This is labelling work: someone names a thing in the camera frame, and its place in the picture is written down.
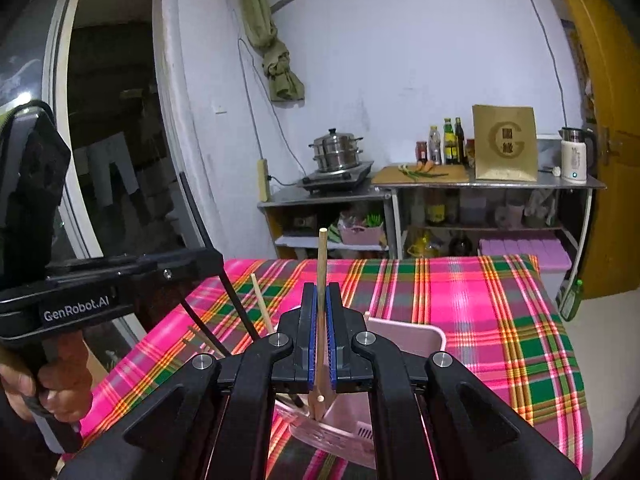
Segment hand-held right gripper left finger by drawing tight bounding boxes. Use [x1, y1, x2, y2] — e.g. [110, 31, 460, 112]
[60, 282, 320, 480]

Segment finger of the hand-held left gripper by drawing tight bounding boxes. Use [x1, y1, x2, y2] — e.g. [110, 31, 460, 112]
[122, 249, 224, 311]

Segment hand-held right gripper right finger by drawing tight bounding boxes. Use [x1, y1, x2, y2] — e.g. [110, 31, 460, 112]
[325, 283, 583, 480]

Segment wooden chopstick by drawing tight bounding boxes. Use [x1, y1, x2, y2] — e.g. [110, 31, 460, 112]
[309, 228, 331, 422]
[320, 357, 337, 409]
[251, 273, 277, 334]

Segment black chopstick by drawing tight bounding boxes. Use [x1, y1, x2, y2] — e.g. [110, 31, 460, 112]
[179, 172, 261, 343]
[181, 301, 228, 359]

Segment pink utensil basket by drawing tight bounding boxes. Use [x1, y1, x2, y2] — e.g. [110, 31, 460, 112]
[272, 316, 448, 470]

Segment person's left hand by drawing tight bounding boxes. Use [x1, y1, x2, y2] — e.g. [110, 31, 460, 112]
[0, 332, 94, 424]

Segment pink shelf basket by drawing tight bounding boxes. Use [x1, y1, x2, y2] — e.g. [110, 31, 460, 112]
[338, 222, 387, 249]

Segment low metal table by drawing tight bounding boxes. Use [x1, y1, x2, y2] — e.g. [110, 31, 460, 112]
[256, 185, 398, 261]

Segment yellow power strip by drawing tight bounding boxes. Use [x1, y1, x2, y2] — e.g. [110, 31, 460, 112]
[257, 158, 271, 204]

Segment yellow oil jug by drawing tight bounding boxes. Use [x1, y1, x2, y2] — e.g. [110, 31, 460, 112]
[406, 229, 442, 259]

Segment pink plaid tablecloth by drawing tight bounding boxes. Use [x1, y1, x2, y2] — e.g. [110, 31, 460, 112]
[79, 254, 594, 480]

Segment black induction cooker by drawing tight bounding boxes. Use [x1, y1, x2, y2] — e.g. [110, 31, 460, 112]
[297, 160, 376, 196]

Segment dark glass bottle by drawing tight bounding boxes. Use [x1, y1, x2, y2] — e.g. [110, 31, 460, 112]
[447, 231, 474, 257]

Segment wooden cutting board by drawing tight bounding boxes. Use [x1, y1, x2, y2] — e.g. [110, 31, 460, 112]
[370, 163, 471, 185]

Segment steel steamer pot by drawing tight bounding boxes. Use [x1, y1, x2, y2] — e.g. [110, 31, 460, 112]
[307, 128, 365, 172]

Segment green onion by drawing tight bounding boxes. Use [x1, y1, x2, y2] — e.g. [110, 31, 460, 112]
[398, 164, 450, 180]

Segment purple storage box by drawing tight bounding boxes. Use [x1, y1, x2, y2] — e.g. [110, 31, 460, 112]
[478, 237, 573, 274]

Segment clear plastic bottle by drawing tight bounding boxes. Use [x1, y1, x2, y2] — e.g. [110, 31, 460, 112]
[428, 126, 444, 166]

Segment dark sauce bottle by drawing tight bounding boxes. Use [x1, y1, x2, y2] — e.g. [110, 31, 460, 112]
[454, 117, 467, 165]

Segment green hanging curtain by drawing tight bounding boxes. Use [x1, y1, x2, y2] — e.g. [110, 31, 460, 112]
[235, 0, 306, 104]

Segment green plastic bottle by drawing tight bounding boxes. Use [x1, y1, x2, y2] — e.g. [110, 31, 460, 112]
[559, 278, 586, 322]

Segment gold gift box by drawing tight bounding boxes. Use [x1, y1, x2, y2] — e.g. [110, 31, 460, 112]
[471, 104, 539, 182]

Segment long metal table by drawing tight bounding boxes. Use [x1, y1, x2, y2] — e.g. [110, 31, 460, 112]
[372, 174, 608, 306]

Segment white electric kettle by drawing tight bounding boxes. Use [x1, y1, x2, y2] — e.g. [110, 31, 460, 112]
[558, 126, 599, 184]

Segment yellow wooden door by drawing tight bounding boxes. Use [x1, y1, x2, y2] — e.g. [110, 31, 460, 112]
[542, 0, 640, 302]

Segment white sliding door frame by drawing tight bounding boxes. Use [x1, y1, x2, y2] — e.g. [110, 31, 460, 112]
[44, 0, 213, 263]

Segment wall cable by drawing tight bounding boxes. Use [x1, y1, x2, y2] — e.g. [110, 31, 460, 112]
[506, 0, 571, 128]
[237, 35, 301, 188]

